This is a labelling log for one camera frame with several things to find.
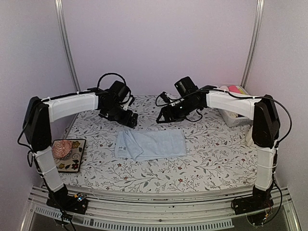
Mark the floral square plate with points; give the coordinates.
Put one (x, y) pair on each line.
(71, 163)

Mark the white plastic basket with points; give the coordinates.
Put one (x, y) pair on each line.
(234, 122)

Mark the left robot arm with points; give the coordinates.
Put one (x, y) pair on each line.
(36, 128)

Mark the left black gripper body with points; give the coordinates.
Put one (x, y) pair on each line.
(116, 115)

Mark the light blue cloth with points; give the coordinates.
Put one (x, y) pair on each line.
(150, 145)

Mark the cream ceramic mug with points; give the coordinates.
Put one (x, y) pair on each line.
(249, 140)

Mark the left aluminium frame post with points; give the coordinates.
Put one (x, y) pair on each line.
(65, 40)

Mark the cream white towel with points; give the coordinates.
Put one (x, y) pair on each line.
(234, 115)

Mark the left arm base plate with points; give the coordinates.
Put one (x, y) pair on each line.
(68, 203)

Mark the hot pink rolled towel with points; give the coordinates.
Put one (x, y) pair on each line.
(233, 88)

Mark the floral table cloth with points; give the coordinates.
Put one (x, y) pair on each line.
(218, 157)

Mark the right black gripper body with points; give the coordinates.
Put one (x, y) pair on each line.
(180, 114)

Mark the right aluminium frame post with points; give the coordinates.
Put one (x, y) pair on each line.
(253, 43)

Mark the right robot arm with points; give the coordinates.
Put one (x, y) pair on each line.
(265, 130)

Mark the white barcode towel label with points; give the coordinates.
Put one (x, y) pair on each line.
(123, 148)

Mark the pink patterned cupcake liner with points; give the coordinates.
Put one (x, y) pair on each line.
(61, 148)

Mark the aluminium frame post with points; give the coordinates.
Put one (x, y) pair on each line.
(253, 43)
(65, 40)

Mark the front aluminium rail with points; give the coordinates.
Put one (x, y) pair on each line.
(194, 211)

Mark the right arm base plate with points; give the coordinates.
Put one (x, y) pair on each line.
(252, 203)

